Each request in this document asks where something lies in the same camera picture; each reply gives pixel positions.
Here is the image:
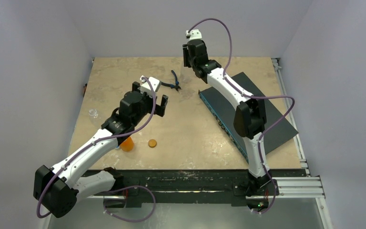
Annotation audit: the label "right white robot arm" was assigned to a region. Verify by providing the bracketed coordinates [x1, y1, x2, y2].
[183, 39, 271, 194]

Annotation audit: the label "orange bottle cap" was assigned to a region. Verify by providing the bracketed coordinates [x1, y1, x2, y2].
[148, 139, 157, 148]

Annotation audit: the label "dark network switch box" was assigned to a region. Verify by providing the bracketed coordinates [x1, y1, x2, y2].
[198, 72, 298, 162]

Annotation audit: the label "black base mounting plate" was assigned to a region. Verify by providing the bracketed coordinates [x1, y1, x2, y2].
[92, 169, 280, 213]

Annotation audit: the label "clear bottle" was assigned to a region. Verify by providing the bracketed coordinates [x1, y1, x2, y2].
[88, 109, 99, 118]

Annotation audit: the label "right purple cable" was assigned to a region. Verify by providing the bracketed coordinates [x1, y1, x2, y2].
[187, 18, 296, 177]

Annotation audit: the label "orange juice bottle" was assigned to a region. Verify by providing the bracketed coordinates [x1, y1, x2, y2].
[119, 137, 134, 152]

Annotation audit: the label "blue handled pliers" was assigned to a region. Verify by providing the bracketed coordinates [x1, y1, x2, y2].
[160, 70, 182, 92]

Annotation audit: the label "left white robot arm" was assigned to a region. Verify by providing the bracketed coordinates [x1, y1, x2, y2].
[33, 76, 168, 219]

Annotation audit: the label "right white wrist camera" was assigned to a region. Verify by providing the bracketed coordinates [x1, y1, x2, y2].
[185, 29, 202, 41]

